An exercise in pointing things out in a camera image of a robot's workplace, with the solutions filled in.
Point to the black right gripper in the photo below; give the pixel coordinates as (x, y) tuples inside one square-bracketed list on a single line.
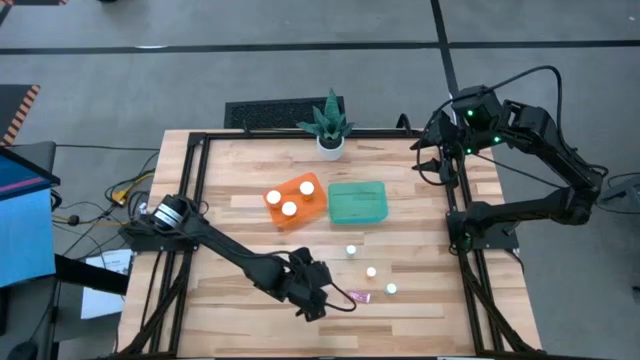
[(447, 135)]

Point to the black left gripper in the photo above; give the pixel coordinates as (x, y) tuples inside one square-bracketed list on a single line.
[(310, 280)]

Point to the frosted clear pill bottle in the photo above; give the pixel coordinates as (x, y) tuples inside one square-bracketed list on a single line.
[(361, 297)]

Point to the small clear pill bottle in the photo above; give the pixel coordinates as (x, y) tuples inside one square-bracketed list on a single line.
[(391, 288), (351, 250)]

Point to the large amber pill bottle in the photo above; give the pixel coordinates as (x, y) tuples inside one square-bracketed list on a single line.
[(289, 208)]

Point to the amber pill bottle grey label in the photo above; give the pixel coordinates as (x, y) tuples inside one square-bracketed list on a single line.
[(273, 197)]

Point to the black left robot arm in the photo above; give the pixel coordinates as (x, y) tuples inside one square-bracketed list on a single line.
[(225, 245)]

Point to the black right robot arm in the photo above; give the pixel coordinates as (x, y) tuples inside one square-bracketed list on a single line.
[(530, 207)]

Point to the small amber pill bottle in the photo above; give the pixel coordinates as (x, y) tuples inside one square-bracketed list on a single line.
[(371, 271)]

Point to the teal plastic bin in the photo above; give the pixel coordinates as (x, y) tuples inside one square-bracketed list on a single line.
[(357, 202)]

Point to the orange plastic bin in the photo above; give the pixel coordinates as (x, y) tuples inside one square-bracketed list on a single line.
[(312, 210)]

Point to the white plant pot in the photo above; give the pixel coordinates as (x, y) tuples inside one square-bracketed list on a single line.
[(331, 151)]

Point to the green succulent plant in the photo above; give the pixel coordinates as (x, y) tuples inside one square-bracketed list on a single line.
[(330, 120)]

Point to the black floor mat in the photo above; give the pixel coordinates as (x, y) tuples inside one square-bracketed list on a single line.
[(260, 114)]

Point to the grey chair base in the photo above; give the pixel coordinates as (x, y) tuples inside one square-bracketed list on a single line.
[(625, 192)]

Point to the white paper sheet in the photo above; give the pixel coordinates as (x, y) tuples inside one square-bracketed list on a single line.
[(100, 305)]

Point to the black flat beam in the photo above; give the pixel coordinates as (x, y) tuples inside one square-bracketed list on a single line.
[(90, 274)]

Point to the black office chair base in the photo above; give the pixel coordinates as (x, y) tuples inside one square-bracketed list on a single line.
[(22, 350)]

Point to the hazard striped floor mat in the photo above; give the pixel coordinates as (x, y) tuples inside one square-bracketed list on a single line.
[(12, 110)]

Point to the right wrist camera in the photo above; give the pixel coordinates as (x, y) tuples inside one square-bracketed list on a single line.
[(450, 172)]

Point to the black aluminium table frame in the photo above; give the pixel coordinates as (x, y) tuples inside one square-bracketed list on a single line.
[(275, 134)]

